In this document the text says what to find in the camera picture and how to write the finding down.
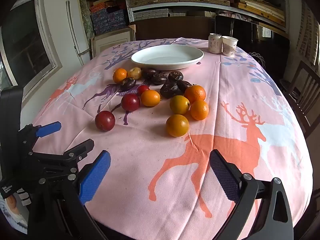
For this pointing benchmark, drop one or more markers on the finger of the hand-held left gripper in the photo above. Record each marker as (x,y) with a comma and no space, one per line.
(80,150)
(50,128)

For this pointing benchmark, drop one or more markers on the yellow brown round fruit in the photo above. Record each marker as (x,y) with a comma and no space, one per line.
(134,73)

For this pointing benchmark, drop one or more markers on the white metal shelf rack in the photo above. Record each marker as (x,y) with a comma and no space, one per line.
(131,8)

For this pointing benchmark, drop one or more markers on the white oval plate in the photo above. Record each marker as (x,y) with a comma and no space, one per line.
(167,57)

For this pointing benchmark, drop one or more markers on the orange mandarin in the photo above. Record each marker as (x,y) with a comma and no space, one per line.
(120,75)
(150,98)
(199,110)
(179,104)
(177,125)
(196,93)

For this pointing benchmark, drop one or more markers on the white leaning plank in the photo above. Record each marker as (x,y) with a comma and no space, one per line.
(75,32)

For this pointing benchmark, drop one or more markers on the green marbled board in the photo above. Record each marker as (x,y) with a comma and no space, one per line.
(86,17)

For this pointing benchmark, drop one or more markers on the stack of blue patterned boxes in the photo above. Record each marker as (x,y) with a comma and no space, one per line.
(107,21)

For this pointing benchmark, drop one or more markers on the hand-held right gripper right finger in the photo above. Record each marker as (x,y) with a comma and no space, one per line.
(225,177)

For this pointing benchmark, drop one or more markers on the pale drink can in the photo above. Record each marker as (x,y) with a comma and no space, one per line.
(215,43)

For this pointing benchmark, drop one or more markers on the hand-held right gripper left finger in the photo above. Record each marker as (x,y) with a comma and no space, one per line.
(96,177)

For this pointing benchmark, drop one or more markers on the white paper cup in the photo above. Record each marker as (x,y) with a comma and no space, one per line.
(229,45)

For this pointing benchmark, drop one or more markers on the dark brown water chestnut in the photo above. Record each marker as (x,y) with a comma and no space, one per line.
(184,85)
(175,76)
(169,90)
(159,78)
(128,84)
(148,73)

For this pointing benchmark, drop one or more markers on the light wooden picture frame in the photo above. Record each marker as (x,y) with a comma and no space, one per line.
(110,42)

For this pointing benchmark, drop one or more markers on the white framed window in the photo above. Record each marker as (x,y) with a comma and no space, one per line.
(25,42)

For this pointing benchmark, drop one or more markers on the dark wooden chair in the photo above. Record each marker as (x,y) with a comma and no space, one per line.
(303,97)

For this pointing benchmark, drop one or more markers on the pink deer printed tablecloth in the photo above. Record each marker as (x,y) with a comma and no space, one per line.
(150,160)

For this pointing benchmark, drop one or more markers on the stack of plain wooden boxes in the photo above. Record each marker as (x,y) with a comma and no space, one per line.
(262,10)

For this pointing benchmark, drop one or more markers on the checked patterned curtain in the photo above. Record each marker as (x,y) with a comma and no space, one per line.
(308,32)

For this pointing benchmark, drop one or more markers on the small red plum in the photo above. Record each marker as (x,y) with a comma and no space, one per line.
(143,89)

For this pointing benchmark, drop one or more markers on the dark brown wooden board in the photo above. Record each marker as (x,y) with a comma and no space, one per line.
(172,28)

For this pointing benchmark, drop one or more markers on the printed cloth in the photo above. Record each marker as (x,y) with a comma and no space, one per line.
(13,212)

